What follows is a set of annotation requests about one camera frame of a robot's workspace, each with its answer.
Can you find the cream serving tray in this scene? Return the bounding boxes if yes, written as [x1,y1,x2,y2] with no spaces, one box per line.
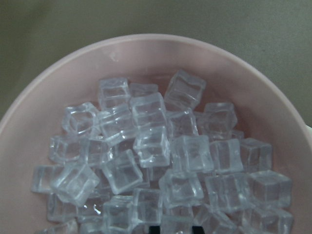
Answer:
[306,125,312,143]

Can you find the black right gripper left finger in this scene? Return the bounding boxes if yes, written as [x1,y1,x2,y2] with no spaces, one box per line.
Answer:
[148,226,160,234]

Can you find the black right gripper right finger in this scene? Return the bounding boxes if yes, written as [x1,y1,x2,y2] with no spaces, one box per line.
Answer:
[192,226,205,234]

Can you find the pink bowl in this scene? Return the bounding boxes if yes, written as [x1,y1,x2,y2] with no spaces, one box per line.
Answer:
[0,34,312,234]

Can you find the pile of clear ice cubes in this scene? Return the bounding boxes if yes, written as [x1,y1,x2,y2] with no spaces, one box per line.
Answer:
[31,71,293,234]

